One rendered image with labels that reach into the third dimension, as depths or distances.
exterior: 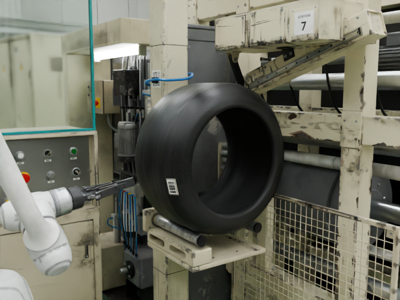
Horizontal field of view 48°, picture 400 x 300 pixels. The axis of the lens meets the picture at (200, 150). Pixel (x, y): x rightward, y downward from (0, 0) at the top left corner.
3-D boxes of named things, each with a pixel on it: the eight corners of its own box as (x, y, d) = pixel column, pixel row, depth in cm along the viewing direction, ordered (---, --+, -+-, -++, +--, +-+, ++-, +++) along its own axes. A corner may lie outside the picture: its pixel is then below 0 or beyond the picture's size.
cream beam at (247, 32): (213, 51, 203) (213, 18, 201) (255, 53, 217) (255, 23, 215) (317, 39, 154) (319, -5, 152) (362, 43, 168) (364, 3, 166)
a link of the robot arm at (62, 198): (44, 188, 146) (62, 183, 149) (50, 214, 147) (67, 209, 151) (53, 193, 138) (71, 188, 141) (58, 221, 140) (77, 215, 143)
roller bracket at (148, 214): (142, 230, 194) (141, 209, 193) (215, 216, 217) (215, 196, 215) (146, 233, 191) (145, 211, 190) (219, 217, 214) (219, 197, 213)
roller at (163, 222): (153, 225, 194) (151, 215, 193) (162, 222, 197) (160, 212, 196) (198, 249, 166) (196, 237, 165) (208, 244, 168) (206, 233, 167)
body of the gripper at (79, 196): (71, 190, 142) (98, 183, 147) (62, 186, 149) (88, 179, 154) (75, 213, 143) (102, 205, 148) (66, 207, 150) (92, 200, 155)
